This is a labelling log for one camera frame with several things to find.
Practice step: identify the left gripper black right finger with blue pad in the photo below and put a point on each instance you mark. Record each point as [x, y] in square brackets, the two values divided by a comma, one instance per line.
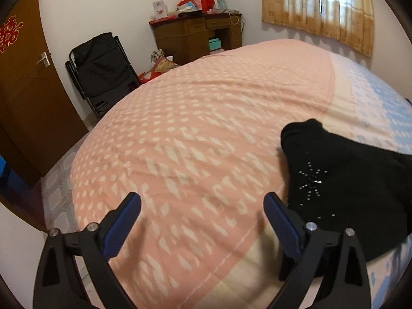
[336, 256]

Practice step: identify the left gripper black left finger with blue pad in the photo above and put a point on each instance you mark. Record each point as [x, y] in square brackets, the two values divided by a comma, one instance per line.
[58, 283]

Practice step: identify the black pants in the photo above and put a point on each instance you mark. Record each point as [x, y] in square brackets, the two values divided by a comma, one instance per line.
[338, 183]

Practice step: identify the grey patterned mattress side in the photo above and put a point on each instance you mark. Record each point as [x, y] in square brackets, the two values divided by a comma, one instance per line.
[56, 192]

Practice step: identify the brown wooden door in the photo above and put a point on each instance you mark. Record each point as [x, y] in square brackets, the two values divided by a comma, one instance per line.
[39, 123]

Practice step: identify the pink blue dotted bedspread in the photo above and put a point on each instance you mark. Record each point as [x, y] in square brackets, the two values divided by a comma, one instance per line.
[201, 146]

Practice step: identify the black folding chair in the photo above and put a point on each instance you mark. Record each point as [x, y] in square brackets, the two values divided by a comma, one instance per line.
[101, 72]

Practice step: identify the patterned bag on floor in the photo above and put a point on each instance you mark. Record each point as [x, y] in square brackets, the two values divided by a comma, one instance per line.
[160, 65]

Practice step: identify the red door decoration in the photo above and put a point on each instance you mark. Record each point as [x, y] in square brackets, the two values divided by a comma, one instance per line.
[9, 32]

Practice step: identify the teal box under desk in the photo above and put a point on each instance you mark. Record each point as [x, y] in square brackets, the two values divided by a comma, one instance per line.
[214, 44]

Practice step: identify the dark wooden desk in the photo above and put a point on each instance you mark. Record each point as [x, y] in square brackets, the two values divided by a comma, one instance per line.
[188, 37]

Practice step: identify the beige window curtain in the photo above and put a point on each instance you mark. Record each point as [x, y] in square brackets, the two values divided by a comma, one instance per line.
[350, 22]

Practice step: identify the white card on desk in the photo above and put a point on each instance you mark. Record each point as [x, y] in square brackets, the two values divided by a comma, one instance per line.
[160, 9]

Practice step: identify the silver door handle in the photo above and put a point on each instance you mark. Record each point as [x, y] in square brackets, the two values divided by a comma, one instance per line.
[44, 60]

